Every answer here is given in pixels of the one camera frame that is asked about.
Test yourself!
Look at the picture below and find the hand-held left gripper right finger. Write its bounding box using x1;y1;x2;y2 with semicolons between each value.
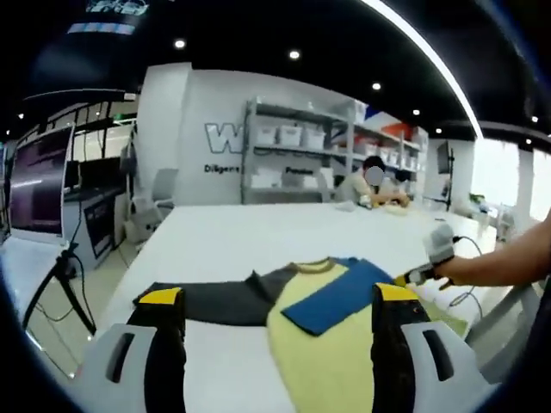
370;282;504;413

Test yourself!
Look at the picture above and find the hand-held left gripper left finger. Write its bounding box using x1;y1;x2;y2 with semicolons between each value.
79;287;188;413

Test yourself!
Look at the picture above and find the yellow blue grey garment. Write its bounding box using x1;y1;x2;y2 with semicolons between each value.
132;256;468;413

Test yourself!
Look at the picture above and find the person's right hand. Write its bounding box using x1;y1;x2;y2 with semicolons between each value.
433;256;469;291

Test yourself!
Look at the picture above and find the dark screen on stand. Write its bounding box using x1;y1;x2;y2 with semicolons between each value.
436;141;455;213

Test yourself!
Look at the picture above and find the black tripod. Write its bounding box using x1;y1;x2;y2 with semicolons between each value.
23;244;98;337

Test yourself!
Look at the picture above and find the long grey shelf rack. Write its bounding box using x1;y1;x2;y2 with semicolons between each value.
344;124;430;203

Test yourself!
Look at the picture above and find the dark desk counter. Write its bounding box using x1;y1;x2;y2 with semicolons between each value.
64;184;127;273

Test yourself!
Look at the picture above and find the grey office chair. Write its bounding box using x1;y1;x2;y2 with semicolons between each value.
131;167;180;243

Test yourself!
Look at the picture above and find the low white storage bin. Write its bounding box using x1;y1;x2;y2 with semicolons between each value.
251;170;286;191

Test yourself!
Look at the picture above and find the grey metal shelf rack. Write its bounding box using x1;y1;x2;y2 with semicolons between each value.
241;97;359;206

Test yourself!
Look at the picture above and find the long ceiling light strip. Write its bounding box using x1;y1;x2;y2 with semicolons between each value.
361;0;484;139

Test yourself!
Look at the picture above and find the black computer monitor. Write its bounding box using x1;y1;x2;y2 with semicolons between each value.
79;157;122;191

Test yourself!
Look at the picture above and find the large display screen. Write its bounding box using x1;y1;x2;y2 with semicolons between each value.
8;124;77;243

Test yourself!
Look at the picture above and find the tall grey stand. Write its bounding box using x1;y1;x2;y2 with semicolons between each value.
121;124;140;208

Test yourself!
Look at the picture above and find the dark hanging banner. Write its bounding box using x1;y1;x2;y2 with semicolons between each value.
66;0;150;35

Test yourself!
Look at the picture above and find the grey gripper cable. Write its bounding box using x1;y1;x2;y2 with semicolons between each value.
449;234;486;311

